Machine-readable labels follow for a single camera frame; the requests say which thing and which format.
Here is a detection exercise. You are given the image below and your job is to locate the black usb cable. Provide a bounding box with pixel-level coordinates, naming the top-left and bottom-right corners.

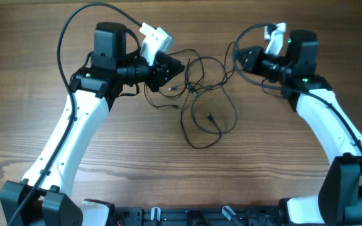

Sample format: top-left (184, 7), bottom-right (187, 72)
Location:
top-left (168, 40), bottom-right (238, 149)
top-left (143, 48), bottom-right (206, 110)

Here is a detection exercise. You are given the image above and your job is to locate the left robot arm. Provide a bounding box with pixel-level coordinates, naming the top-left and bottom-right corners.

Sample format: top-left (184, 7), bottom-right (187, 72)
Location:
top-left (0, 22), bottom-right (184, 225)

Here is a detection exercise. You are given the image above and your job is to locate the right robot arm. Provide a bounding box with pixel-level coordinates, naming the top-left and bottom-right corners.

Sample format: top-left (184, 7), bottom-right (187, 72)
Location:
top-left (233, 24), bottom-right (362, 225)

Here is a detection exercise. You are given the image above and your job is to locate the right black camera cable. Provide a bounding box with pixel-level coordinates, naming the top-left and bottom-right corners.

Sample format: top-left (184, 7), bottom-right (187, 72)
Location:
top-left (232, 23), bottom-right (362, 226)

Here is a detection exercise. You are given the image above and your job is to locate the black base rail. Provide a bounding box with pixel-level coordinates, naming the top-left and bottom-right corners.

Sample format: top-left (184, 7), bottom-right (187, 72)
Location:
top-left (107, 206), bottom-right (285, 226)

